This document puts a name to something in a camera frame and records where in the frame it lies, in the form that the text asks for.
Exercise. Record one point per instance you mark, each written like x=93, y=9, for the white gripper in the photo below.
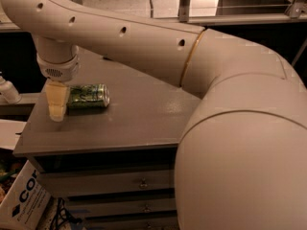
x=59, y=70

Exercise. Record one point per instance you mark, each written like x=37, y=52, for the green soda can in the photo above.
x=88, y=96

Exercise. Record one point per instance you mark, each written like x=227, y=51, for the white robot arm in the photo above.
x=242, y=158

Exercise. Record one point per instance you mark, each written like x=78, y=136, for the white plastic bottle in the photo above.
x=8, y=91

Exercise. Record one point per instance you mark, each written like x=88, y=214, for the top grey drawer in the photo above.
x=90, y=184

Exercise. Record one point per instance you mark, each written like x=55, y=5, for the grey drawer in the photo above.
x=130, y=223
x=90, y=184
x=144, y=206

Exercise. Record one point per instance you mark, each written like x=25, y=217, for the grey drawer cabinet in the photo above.
x=139, y=131

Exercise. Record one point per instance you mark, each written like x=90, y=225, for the middle grey drawer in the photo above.
x=144, y=206

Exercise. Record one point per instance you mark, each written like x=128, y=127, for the white cardboard box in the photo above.
x=26, y=200

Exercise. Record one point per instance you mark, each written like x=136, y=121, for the bottom grey drawer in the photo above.
x=130, y=223

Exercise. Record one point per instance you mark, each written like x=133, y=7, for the metal railing frame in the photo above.
x=230, y=12

